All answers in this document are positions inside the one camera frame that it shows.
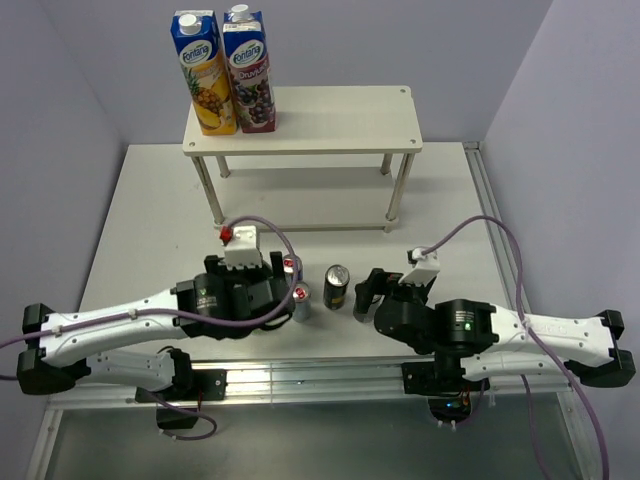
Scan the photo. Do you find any front silver energy can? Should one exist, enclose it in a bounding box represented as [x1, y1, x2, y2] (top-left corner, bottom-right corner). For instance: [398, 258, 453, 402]
[292, 281, 311, 323]

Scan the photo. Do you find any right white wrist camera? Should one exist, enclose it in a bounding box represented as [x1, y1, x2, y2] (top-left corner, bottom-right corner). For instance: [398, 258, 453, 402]
[400, 247, 440, 287]

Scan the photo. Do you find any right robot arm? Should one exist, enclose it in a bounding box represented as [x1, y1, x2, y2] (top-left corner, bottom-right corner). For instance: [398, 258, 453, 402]
[354, 268, 636, 396]

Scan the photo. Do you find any black can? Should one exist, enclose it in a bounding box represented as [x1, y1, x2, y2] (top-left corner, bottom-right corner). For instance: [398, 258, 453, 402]
[323, 264, 350, 310]

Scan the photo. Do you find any grape juice carton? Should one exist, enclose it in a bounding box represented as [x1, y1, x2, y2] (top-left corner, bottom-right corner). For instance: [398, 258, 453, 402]
[222, 4, 276, 134]

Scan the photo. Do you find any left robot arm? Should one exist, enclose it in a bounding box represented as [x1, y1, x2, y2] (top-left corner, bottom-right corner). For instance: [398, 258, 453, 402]
[16, 251, 293, 399]

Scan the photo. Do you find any silver energy can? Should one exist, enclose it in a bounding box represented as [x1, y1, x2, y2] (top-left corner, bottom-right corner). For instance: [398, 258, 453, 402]
[282, 254, 304, 282]
[292, 281, 311, 323]

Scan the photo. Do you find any rear silver energy can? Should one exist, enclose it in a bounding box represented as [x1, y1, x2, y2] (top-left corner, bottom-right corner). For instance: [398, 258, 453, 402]
[282, 254, 304, 282]

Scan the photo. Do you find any pineapple juice carton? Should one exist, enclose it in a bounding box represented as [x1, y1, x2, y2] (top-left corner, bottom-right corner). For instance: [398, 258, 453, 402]
[170, 10, 237, 136]

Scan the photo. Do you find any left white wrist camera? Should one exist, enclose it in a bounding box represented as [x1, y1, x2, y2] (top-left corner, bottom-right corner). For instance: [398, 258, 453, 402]
[219, 226, 263, 270]

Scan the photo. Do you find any aluminium right rail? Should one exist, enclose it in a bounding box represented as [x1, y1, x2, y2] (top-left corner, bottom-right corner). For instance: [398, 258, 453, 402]
[462, 142, 518, 310]

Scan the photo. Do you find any white two-tier shelf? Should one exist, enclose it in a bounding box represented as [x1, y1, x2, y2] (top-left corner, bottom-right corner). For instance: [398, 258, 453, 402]
[182, 85, 423, 232]

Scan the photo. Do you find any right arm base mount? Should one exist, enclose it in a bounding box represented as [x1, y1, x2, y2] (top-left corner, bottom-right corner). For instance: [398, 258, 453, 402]
[401, 361, 490, 432]

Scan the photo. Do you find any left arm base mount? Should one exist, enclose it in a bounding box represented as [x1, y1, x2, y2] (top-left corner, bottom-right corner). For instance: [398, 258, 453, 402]
[134, 369, 227, 442]

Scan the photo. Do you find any aluminium rail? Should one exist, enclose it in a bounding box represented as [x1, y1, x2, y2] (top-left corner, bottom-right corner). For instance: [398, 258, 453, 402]
[462, 142, 518, 310]
[46, 357, 571, 410]

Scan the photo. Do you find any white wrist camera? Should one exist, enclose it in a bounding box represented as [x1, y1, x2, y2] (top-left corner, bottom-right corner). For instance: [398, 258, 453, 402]
[400, 247, 440, 287]
[219, 226, 263, 270]

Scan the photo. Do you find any aluminium front rail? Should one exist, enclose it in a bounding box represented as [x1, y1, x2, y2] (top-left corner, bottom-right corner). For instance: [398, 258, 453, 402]
[46, 357, 571, 410]

